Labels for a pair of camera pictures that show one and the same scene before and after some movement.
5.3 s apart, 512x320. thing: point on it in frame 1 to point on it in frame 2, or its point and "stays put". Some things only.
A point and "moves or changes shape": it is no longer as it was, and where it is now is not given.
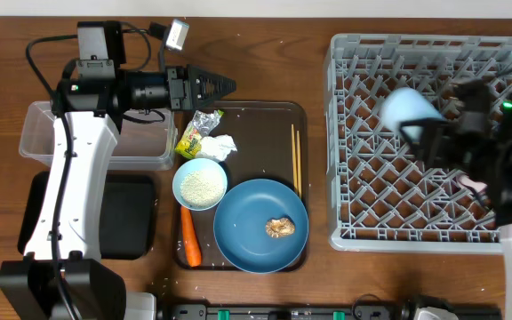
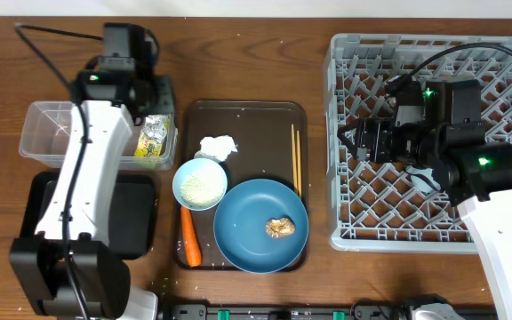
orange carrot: [192, 243] stays put
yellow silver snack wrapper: [201, 126] to [154, 132]
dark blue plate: [260, 226] stays put
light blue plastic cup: [405, 104] moves or changes shape
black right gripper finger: [432, 148] to [349, 135]
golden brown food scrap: [280, 228] stays put
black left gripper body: [175, 76] to [161, 95]
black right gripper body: [473, 152] to [389, 143]
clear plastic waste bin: [140, 146] stays put
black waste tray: [128, 221] stays put
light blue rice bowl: [200, 184] stays put
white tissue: [217, 147] stays put
